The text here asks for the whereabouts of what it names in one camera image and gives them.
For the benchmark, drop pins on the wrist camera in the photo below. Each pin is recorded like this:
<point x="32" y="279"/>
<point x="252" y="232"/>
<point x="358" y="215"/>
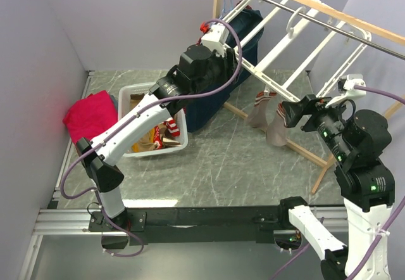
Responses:
<point x="347" y="89"/>
<point x="215" y="39"/>

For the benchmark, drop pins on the aluminium rail frame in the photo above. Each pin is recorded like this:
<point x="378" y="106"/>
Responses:
<point x="36" y="240"/>

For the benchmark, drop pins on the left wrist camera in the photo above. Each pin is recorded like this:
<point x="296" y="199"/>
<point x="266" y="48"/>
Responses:
<point x="215" y="39"/>

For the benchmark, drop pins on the pink folded cloth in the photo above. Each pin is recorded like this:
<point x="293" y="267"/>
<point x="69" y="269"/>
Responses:
<point x="91" y="116"/>

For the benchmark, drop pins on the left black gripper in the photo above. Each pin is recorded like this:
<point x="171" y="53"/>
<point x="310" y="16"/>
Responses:
<point x="230" y="70"/>

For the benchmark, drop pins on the beige striped-cuff sock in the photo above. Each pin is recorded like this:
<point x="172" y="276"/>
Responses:
<point x="257" y="117"/>
<point x="276" y="132"/>

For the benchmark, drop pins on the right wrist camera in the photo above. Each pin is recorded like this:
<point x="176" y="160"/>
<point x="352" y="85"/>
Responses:
<point x="347" y="89"/>

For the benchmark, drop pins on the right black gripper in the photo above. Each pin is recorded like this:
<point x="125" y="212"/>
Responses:
<point x="310" y="102"/>

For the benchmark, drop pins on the black base beam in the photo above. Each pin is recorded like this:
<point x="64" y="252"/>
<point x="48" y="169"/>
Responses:
<point x="260" y="224"/>

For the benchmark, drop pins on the tan stocking in basket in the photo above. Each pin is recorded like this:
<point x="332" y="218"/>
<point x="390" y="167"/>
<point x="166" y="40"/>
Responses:
<point x="135" y="99"/>

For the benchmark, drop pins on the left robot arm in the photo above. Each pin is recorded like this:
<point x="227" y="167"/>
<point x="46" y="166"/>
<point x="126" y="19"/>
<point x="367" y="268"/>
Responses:
<point x="198" y="69"/>

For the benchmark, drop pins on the red white striped sock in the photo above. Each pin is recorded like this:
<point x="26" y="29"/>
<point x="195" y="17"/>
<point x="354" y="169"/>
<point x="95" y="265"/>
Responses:
<point x="172" y="127"/>

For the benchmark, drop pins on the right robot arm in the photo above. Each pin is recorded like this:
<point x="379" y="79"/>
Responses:
<point x="366" y="184"/>

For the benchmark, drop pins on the wooden clothes rack frame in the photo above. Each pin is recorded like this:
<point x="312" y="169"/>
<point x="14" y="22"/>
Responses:
<point x="325" y="16"/>

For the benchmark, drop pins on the white laundry basket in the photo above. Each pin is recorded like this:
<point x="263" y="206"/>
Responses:
<point x="157" y="141"/>

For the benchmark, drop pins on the white plastic clip hanger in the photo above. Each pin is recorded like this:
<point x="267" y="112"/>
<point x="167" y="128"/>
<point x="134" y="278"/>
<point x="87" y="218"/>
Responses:
<point x="266" y="24"/>

